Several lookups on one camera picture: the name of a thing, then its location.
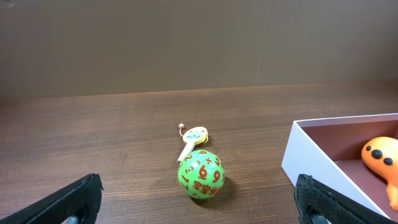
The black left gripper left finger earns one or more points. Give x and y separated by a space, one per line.
78 202

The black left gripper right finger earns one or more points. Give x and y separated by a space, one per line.
319 204

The orange dinosaur toy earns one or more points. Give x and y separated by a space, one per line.
380 155

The green number ball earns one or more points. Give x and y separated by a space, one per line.
201 174

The white box with brown interior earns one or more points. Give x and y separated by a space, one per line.
329 150

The yellow rattle drum toy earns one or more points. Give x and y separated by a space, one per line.
192 137

